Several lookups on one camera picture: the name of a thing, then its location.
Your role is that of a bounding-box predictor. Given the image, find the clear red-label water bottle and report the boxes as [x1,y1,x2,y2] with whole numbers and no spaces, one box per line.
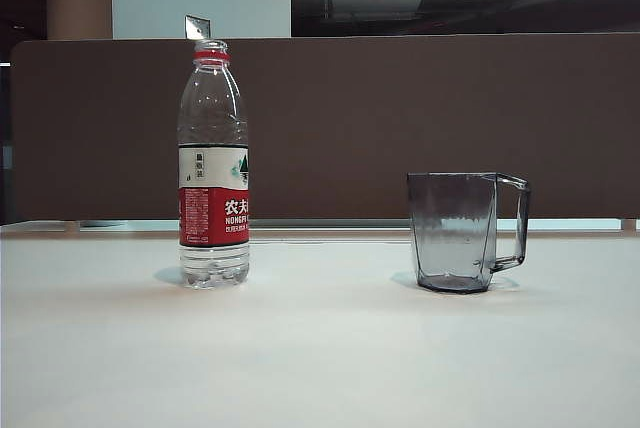
[177,39,252,291]

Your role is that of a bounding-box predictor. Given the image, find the brown desk partition panel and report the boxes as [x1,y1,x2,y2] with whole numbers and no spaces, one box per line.
[9,36,640,222]

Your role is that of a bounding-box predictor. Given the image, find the grey transparent plastic cup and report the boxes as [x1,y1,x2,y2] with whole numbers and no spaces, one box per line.
[405,171,532,295]

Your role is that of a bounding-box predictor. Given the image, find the silver wall plate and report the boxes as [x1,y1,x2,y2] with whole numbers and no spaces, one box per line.
[183,13,212,42]

